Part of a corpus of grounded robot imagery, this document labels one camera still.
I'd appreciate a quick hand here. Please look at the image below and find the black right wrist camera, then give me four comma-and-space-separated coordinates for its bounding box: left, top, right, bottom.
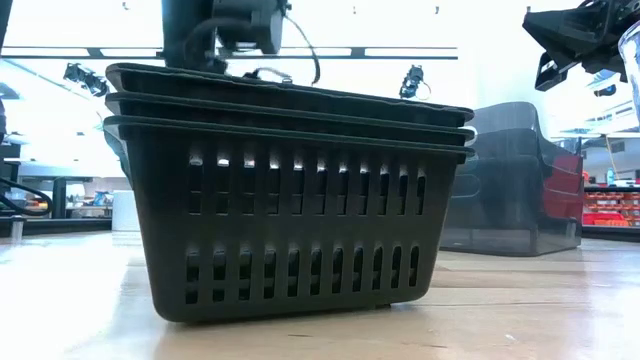
534, 51, 570, 93

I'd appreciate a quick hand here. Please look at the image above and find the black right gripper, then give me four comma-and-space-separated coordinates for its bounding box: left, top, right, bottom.
522, 0, 640, 84

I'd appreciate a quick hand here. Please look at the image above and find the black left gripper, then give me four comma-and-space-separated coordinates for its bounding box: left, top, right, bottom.
160, 0, 287, 71

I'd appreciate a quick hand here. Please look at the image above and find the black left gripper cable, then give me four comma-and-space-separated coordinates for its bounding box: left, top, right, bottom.
282, 12, 322, 86

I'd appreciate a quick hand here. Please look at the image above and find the black overhead rail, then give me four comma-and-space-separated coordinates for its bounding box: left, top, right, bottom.
0, 45, 459, 62

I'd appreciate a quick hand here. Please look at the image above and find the black slotted plastic basket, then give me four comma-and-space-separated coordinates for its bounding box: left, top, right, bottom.
103, 115, 476, 324
104, 92, 476, 147
105, 62, 475, 129

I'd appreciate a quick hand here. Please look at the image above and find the black hanging device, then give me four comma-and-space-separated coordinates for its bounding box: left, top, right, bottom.
63, 62, 110, 98
398, 64, 426, 100

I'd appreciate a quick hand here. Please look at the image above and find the red storage bins shelf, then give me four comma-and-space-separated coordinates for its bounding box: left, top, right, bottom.
582, 185, 640, 227

